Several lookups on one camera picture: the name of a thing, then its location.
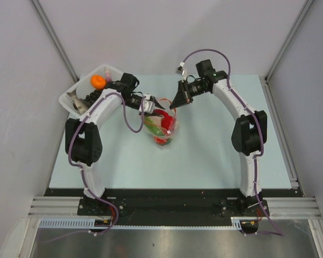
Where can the dark grape bunch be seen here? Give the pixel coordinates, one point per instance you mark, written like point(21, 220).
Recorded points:
point(93, 96)

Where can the clear orange zip top bag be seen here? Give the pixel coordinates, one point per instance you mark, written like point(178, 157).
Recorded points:
point(172, 112)

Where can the red watermelon slice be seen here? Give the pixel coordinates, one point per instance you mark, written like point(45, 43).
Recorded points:
point(159, 113)

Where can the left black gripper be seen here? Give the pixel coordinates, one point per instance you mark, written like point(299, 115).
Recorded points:
point(153, 100)

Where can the red tomato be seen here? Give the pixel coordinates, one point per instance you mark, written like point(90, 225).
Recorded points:
point(167, 122)

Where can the green scallion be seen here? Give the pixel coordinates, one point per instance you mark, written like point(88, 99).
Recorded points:
point(155, 132)

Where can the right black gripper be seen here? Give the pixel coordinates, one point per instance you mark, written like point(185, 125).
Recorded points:
point(183, 97)

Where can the white plastic basket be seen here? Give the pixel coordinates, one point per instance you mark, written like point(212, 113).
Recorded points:
point(83, 87)

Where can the grey toy fish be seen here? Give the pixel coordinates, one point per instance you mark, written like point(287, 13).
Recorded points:
point(80, 105)

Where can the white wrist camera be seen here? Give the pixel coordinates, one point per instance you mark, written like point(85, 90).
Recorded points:
point(181, 70)
point(148, 104)

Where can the orange tangerine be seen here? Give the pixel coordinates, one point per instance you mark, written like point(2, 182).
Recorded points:
point(98, 82)

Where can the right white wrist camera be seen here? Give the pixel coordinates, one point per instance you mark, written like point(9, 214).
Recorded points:
point(181, 70)

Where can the white slotted cable duct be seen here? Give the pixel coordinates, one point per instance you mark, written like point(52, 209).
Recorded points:
point(100, 224)

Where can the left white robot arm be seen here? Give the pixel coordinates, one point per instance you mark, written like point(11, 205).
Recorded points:
point(83, 143)

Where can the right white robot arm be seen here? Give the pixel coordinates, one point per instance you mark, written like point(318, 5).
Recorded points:
point(250, 129)

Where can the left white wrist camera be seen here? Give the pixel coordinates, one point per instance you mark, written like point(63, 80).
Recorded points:
point(148, 104)

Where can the pink ice cream cone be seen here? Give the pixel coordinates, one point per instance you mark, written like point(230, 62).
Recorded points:
point(107, 75)

